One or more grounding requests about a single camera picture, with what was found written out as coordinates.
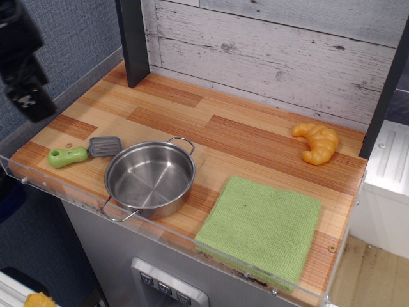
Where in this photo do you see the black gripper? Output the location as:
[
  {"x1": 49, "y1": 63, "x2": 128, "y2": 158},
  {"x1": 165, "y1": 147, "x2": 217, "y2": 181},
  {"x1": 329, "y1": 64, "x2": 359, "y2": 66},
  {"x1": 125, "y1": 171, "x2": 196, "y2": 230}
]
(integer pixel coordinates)
[{"x1": 1, "y1": 1, "x2": 56, "y2": 123}]

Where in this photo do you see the green handled grey spatula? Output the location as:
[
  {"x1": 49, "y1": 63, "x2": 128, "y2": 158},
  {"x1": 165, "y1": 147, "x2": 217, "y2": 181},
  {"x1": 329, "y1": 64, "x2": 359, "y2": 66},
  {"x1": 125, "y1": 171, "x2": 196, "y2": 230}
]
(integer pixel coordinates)
[{"x1": 47, "y1": 136, "x2": 122, "y2": 168}]

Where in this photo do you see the green knitted cloth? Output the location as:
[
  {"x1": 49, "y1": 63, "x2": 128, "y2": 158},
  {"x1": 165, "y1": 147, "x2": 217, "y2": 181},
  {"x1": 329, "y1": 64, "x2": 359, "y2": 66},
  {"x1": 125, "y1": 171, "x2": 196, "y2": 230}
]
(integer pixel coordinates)
[{"x1": 195, "y1": 176, "x2": 321, "y2": 292}]

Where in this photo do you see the stainless steel pot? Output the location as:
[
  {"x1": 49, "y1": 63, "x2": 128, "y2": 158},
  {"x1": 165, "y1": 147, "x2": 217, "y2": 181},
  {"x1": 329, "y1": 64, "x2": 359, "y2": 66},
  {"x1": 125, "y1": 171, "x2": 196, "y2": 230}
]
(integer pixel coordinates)
[{"x1": 101, "y1": 137, "x2": 196, "y2": 222}]

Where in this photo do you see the grey toy fridge cabinet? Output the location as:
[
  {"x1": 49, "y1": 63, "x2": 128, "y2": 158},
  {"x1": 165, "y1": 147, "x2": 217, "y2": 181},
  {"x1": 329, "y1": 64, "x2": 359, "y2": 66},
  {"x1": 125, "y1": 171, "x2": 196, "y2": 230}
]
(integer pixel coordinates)
[{"x1": 63, "y1": 201, "x2": 325, "y2": 306}]

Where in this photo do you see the yellow object bottom left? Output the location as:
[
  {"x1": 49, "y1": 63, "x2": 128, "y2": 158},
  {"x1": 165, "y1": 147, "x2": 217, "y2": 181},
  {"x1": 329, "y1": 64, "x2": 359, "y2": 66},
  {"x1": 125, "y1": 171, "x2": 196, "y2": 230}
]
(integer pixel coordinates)
[{"x1": 23, "y1": 292, "x2": 57, "y2": 307}]

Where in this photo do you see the silver dispenser button panel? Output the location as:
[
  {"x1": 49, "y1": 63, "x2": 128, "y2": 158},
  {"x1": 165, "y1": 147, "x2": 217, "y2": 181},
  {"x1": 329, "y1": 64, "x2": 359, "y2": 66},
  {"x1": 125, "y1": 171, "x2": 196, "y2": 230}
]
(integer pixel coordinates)
[{"x1": 130, "y1": 257, "x2": 210, "y2": 306}]

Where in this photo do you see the orange plastic croissant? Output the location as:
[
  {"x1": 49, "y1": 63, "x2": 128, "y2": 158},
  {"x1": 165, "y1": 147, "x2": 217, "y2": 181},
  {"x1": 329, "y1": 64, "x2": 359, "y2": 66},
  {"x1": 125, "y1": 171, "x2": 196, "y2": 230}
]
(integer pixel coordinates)
[{"x1": 292, "y1": 123, "x2": 339, "y2": 166}]

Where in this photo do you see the brass screw right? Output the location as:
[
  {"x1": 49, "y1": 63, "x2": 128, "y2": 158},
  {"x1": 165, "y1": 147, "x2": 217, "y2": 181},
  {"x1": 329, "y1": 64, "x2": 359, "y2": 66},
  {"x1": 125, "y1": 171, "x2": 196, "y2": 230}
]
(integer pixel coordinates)
[{"x1": 328, "y1": 245, "x2": 336, "y2": 253}]

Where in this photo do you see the white side cabinet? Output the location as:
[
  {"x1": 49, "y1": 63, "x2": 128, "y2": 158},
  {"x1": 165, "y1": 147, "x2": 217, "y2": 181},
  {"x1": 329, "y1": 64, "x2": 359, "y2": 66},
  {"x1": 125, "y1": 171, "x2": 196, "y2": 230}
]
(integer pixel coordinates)
[{"x1": 350, "y1": 120, "x2": 408, "y2": 258}]

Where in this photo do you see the clear acrylic guard rail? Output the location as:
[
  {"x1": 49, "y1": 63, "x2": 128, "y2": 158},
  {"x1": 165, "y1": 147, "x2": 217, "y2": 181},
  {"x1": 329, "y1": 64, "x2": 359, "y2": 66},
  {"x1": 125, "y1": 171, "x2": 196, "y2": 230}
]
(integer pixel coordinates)
[{"x1": 0, "y1": 46, "x2": 368, "y2": 307}]

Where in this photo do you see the dark right vertical post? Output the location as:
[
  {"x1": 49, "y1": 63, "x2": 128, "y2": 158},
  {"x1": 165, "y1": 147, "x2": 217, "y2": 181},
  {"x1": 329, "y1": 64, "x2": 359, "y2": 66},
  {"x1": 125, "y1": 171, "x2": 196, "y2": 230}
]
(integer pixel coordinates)
[{"x1": 359, "y1": 19, "x2": 408, "y2": 159}]

